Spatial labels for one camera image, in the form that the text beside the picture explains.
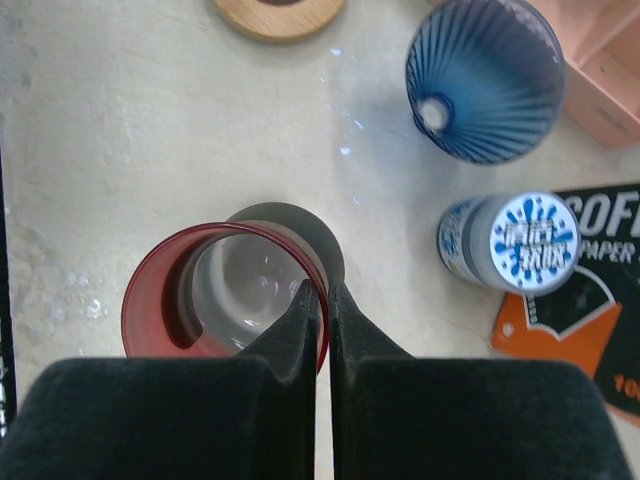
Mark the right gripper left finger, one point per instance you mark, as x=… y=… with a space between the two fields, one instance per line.
x=250 y=416

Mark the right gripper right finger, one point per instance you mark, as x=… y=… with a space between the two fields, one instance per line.
x=396 y=416

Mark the blue glass dripper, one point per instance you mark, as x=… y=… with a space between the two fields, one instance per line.
x=485 y=80

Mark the orange coffee filter box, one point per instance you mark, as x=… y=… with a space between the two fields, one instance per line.
x=592 y=321

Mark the small blue white jar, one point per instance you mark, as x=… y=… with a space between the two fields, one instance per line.
x=525 y=244

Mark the pink plastic desk organizer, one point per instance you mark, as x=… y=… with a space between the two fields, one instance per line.
x=600 y=43

